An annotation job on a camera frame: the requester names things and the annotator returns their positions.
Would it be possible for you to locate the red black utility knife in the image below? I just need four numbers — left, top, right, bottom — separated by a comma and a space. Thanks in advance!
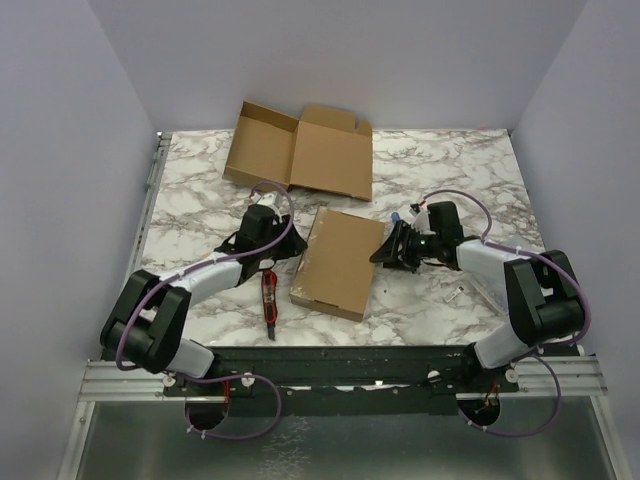
261, 269, 278, 341

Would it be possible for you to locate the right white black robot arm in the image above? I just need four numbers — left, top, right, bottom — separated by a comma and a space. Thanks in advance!
369, 201, 589, 391

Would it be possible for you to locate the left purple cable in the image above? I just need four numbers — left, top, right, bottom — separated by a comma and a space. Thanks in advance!
114, 180, 296, 442

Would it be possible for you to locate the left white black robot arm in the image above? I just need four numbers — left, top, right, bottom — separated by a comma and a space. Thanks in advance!
100, 204, 307, 395

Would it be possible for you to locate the small silver metal piece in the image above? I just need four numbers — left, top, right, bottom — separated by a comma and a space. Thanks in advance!
444, 286, 464, 303

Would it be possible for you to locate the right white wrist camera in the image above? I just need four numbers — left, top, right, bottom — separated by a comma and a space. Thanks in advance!
410, 203, 431, 234

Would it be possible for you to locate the aluminium extrusion frame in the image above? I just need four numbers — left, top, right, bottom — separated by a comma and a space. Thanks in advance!
59, 130, 633, 479

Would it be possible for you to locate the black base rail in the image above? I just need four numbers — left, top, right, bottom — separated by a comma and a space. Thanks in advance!
156, 346, 518, 417

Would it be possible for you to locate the brown cardboard express box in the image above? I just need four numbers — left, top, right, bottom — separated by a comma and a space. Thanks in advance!
223, 101, 373, 201

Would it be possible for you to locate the clear plastic screw box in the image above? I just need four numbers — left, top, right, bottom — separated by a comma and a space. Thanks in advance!
469, 275, 508, 316

